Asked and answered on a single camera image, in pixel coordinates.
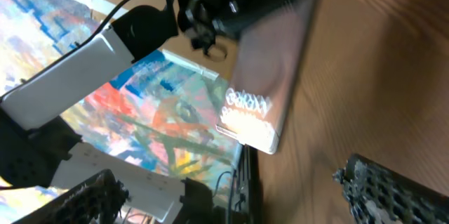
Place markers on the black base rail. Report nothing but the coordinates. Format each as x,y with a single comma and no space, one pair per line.
245,199

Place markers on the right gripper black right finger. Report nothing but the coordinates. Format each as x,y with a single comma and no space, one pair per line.
376,194

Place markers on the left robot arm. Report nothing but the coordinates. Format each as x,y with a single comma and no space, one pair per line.
38,148

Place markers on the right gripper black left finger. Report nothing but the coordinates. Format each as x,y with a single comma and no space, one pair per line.
96,200

